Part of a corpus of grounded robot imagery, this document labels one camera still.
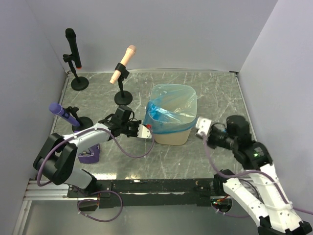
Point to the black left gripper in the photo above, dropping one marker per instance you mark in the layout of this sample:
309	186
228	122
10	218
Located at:
137	123

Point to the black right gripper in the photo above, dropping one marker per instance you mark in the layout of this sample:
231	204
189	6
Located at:
208	140

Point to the blue plastic trash bag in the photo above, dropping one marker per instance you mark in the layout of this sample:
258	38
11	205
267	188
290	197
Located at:
171	107

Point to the cream plastic trash bin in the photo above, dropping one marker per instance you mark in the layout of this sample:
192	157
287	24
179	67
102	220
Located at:
171	137

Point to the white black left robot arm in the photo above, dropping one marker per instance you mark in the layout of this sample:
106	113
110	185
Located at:
56	158

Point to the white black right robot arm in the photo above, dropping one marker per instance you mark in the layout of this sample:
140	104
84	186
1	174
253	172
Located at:
257	189

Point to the purple wedge holder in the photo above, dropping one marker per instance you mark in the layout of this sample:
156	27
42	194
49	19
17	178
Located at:
90	156

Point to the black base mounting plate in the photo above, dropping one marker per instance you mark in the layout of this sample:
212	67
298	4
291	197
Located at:
152	192

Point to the peach pink microphone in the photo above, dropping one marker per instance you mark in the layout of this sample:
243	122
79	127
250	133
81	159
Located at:
121	66

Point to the purple microphone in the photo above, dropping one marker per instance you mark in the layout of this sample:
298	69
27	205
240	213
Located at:
59	110

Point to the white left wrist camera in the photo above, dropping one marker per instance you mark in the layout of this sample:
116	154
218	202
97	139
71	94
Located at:
144	132

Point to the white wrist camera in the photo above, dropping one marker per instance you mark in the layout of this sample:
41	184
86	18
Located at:
203	126
144	132

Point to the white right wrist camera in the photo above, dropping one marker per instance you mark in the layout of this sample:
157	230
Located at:
203	126

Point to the aluminium rail frame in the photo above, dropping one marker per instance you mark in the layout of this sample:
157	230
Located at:
48	192

